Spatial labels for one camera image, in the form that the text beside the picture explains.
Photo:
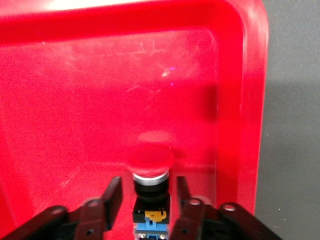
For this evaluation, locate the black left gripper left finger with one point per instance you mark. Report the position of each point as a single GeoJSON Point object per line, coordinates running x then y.
{"type": "Point", "coordinates": [112, 200]}

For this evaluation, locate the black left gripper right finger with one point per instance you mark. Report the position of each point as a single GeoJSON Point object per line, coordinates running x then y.
{"type": "Point", "coordinates": [186, 212]}

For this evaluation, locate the red push button switch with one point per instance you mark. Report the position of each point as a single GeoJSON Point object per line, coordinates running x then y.
{"type": "Point", "coordinates": [150, 160]}

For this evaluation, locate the red plastic tray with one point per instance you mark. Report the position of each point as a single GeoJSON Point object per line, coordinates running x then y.
{"type": "Point", "coordinates": [100, 100]}

